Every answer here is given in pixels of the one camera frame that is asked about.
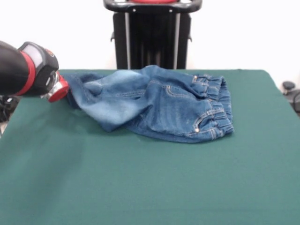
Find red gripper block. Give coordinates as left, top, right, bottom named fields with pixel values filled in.
left=40, top=72, right=70, bottom=104

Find blue denim jeans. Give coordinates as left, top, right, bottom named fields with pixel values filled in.
left=60, top=65, right=235, bottom=144

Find dark green table cloth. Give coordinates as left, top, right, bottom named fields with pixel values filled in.
left=0, top=69, right=300, bottom=225

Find black chair base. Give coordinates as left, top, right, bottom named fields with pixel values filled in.
left=282, top=81, right=300, bottom=117

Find black cable bundle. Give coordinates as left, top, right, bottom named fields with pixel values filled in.
left=0, top=95, right=21, bottom=122

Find black robot pedestal stand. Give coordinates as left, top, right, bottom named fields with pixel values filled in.
left=103, top=0, right=203, bottom=70

